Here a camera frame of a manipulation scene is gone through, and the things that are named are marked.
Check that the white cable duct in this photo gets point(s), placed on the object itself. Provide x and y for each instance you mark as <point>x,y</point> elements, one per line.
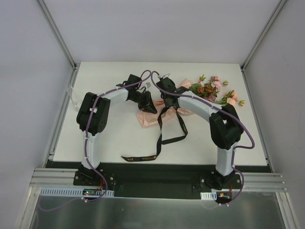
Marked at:
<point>75,192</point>
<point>208,195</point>

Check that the aluminium front rail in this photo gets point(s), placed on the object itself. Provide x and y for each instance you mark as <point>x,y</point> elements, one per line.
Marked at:
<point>52,177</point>

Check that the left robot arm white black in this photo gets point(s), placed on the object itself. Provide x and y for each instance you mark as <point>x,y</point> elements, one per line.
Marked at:
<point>93,114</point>

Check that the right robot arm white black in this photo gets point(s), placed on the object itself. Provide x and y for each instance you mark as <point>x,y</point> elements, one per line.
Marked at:
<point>224,127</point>

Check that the clear glass vase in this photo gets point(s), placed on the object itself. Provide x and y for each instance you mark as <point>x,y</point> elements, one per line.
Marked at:
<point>74,97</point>

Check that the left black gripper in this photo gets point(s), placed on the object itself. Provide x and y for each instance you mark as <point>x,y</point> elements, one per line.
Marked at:
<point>145,99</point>

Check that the pink wrapping paper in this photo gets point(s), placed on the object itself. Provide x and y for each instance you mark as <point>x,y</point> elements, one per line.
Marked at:
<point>148,119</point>

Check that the aluminium corner post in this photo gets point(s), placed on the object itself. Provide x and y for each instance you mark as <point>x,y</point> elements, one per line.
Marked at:
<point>270,22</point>
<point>56,32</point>

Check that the left white cable duct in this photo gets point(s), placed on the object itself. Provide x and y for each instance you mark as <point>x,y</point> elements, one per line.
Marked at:
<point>75,192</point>

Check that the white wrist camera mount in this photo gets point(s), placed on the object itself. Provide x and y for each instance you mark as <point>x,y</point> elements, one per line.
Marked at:
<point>164,76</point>

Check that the left aluminium corner post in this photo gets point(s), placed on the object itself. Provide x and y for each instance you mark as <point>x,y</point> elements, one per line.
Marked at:
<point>56,32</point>

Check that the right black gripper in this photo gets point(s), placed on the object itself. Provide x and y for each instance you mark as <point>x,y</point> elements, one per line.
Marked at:
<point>167,101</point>

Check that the right aluminium corner post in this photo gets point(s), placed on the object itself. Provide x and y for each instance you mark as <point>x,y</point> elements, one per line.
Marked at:
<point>270,22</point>

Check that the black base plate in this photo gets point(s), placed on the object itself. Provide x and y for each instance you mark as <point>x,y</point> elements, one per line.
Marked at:
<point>144,180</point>

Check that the right white cable duct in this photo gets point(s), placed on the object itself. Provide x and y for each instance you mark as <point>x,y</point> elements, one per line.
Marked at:
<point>208,195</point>

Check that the artificial flower bouquet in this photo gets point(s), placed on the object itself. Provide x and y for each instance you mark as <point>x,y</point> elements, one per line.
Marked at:
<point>210,89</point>

